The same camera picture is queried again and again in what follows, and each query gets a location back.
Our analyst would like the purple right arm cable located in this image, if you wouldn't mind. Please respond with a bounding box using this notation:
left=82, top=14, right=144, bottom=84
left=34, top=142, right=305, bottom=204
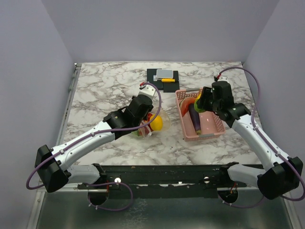
left=215, top=66, right=305, bottom=208

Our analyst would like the dark purple toy eggplant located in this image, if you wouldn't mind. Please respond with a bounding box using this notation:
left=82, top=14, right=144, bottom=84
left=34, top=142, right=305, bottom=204
left=188, top=104, right=202, bottom=135

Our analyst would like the grey rectangular box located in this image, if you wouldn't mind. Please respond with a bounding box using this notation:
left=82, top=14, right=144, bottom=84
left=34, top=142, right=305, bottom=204
left=156, top=69, right=173, bottom=79

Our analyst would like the black metal front rail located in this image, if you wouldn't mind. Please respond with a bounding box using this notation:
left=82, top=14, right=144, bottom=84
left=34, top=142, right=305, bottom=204
left=47, top=164, right=263, bottom=200

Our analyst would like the red toy watermelon slice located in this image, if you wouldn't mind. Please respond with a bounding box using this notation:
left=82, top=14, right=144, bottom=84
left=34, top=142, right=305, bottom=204
left=179, top=97, right=196, bottom=117

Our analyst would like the clear polka dot zip bag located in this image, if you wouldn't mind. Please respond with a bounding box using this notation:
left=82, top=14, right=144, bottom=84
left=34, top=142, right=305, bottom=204
left=131, top=101, right=171, bottom=138

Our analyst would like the yellow toy lemon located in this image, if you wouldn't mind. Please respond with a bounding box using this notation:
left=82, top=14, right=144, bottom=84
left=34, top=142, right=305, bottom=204
left=150, top=115, right=163, bottom=131

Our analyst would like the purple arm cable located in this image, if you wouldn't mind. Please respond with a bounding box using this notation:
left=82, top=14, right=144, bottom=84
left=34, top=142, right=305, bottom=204
left=25, top=82, right=163, bottom=212
left=215, top=66, right=305, bottom=208

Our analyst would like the yellow handled screwdriver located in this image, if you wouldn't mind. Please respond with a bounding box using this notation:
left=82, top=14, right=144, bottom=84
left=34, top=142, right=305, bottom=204
left=161, top=78, right=180, bottom=83

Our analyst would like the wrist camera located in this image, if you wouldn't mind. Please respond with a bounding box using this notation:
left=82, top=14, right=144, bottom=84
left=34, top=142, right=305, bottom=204
left=213, top=74, right=229, bottom=83
left=138, top=82, right=157, bottom=99

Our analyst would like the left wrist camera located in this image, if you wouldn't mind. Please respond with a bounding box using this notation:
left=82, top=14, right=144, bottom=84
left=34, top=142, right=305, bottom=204
left=138, top=82, right=157, bottom=99

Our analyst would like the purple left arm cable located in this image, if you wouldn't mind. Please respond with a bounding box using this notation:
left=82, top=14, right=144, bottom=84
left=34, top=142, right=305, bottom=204
left=25, top=82, right=163, bottom=212

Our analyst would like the pink perforated plastic basket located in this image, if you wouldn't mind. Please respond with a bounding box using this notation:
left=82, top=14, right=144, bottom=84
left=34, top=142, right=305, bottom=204
left=175, top=88, right=225, bottom=142

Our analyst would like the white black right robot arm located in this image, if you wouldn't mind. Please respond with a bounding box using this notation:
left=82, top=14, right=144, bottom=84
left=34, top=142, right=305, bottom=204
left=194, top=81, right=304, bottom=200

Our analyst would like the green toy lettuce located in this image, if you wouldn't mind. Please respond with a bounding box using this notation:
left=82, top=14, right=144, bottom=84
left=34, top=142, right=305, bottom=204
left=193, top=98, right=206, bottom=113

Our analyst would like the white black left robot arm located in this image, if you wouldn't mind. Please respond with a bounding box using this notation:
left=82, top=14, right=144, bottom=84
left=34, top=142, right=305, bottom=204
left=35, top=94, right=153, bottom=193

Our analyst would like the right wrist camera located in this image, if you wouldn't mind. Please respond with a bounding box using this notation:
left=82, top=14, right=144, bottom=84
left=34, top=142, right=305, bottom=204
left=213, top=74, right=229, bottom=83

